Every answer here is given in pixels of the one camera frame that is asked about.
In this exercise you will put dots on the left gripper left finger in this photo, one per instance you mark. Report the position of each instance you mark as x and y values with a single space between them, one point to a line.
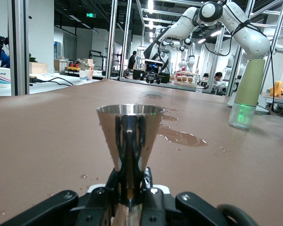
61 209

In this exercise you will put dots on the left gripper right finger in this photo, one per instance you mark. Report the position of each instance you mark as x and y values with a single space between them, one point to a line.
179 212

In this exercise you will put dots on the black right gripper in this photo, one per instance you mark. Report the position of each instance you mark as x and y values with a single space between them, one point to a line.
153 70

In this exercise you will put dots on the clear glass beaker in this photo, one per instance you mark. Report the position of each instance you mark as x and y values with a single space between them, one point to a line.
152 77

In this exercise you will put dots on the small glass cup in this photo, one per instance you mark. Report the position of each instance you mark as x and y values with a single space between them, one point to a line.
130 131

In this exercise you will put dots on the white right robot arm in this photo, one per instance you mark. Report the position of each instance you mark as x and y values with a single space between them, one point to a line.
250 37

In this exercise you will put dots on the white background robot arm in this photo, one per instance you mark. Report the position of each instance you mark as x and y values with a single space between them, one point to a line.
191 54

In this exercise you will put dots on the pale green shaker bottle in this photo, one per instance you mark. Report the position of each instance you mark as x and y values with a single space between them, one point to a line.
248 87

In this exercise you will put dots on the striped paper cup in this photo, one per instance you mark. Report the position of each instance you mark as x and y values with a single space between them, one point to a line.
2 77

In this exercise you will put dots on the standing person black shirt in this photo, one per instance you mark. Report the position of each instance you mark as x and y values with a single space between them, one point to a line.
132 61

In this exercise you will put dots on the crate of orange bread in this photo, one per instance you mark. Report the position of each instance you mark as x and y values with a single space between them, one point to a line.
185 77

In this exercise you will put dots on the spilled liquid puddle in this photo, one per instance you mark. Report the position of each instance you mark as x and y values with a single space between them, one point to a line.
171 117
171 109
184 139

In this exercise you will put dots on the brown table mat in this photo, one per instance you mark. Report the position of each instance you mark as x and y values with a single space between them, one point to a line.
49 141

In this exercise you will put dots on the green exit sign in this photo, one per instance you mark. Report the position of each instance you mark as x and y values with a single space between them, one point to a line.
91 15

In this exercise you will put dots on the yellow plush toy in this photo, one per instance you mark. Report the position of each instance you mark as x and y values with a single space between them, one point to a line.
277 88

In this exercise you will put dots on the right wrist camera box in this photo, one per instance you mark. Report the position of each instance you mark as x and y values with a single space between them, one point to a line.
153 63

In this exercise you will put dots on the aluminium frame post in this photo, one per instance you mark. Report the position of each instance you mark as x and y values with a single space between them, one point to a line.
19 47

